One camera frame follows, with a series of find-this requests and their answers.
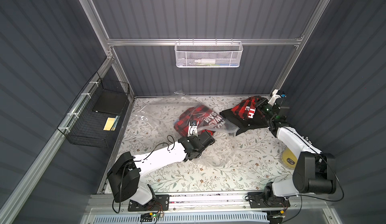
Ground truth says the red plaid printed shirt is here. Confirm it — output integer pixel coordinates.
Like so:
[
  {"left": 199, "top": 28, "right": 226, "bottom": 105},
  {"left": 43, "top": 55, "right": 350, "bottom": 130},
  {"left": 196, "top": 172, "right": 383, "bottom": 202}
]
[{"left": 231, "top": 96, "right": 267, "bottom": 120}]

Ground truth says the clear plastic vacuum bag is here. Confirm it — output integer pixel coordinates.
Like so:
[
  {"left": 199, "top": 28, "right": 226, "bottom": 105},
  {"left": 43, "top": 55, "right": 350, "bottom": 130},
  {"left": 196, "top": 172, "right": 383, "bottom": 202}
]
[{"left": 135, "top": 93, "right": 239, "bottom": 167}]

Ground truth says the black shirt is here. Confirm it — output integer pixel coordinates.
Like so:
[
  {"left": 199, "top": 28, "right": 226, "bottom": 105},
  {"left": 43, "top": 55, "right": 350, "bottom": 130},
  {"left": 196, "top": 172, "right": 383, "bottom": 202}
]
[{"left": 220, "top": 109, "right": 268, "bottom": 136}]

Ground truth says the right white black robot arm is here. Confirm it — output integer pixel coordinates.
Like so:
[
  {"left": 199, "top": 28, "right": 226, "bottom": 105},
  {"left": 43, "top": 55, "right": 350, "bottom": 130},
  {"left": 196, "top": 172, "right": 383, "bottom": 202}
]
[{"left": 256, "top": 99, "right": 340, "bottom": 201}]

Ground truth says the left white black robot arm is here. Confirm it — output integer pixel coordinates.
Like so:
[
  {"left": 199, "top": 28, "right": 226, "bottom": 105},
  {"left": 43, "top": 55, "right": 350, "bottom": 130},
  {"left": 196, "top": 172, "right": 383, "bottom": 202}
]
[{"left": 107, "top": 131, "right": 215, "bottom": 206}]

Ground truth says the yellow cup of pens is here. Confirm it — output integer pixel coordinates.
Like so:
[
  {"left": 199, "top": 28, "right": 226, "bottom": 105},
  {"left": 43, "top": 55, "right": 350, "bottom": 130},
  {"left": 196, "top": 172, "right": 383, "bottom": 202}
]
[{"left": 280, "top": 136, "right": 309, "bottom": 169}]

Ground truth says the white bottle in basket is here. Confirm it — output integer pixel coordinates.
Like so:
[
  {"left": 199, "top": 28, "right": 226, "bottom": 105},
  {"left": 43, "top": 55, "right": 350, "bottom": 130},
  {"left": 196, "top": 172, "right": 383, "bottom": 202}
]
[{"left": 195, "top": 59, "right": 216, "bottom": 65}]

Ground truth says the yellow notepad in basket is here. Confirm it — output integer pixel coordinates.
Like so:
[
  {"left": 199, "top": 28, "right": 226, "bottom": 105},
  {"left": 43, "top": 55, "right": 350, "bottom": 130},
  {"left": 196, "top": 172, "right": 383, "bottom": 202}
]
[{"left": 103, "top": 118, "right": 116, "bottom": 131}]

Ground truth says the black box in basket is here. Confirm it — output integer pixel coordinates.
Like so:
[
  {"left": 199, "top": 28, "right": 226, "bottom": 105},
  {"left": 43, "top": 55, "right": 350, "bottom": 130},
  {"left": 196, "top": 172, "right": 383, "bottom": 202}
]
[{"left": 92, "top": 90, "right": 127, "bottom": 115}]

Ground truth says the white vented panel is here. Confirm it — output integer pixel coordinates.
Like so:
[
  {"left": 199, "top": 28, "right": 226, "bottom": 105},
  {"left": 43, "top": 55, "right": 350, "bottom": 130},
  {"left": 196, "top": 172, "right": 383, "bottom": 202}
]
[{"left": 91, "top": 211, "right": 270, "bottom": 224}]

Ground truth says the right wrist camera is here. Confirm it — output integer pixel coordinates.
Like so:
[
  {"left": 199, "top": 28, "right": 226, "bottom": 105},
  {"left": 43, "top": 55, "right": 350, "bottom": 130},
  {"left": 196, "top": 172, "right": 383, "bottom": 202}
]
[{"left": 268, "top": 89, "right": 286, "bottom": 106}]

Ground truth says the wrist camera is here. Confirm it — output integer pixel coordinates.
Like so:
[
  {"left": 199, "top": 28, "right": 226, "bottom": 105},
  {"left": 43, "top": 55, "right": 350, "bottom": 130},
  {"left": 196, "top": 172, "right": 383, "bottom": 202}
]
[
  {"left": 268, "top": 89, "right": 286, "bottom": 106},
  {"left": 188, "top": 120, "right": 198, "bottom": 136}
]

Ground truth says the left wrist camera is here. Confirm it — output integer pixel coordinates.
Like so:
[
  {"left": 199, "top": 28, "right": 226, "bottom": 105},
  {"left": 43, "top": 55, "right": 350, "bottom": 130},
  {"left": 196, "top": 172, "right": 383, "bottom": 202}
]
[{"left": 188, "top": 120, "right": 198, "bottom": 136}]

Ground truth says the aluminium front rail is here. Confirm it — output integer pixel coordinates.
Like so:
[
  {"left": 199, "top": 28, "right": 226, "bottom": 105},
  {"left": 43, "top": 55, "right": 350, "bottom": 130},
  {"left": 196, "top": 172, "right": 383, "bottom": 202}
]
[{"left": 85, "top": 190, "right": 329, "bottom": 214}]

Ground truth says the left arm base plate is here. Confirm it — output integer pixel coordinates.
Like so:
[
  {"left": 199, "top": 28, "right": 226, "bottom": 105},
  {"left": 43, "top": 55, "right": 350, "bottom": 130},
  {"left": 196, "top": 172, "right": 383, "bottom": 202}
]
[{"left": 128, "top": 194, "right": 170, "bottom": 212}]

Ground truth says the aluminium frame back crossbar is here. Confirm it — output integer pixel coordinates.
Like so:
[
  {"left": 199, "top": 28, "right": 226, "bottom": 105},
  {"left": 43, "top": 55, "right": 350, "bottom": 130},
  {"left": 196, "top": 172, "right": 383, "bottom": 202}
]
[{"left": 107, "top": 38, "right": 302, "bottom": 46}]

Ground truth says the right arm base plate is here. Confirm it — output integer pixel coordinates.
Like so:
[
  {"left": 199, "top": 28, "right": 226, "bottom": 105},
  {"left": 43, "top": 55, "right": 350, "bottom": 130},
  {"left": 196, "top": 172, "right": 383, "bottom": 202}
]
[{"left": 244, "top": 192, "right": 291, "bottom": 210}]

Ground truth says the white wire mesh basket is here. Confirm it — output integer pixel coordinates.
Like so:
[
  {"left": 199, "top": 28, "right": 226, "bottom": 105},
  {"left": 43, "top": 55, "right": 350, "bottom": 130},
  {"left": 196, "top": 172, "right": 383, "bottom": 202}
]
[{"left": 175, "top": 43, "right": 244, "bottom": 68}]

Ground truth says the black wire wall basket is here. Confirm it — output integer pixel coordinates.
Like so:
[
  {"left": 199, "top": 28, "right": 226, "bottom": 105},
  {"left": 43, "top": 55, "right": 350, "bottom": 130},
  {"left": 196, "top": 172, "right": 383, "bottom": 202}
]
[{"left": 58, "top": 73, "right": 130, "bottom": 148}]

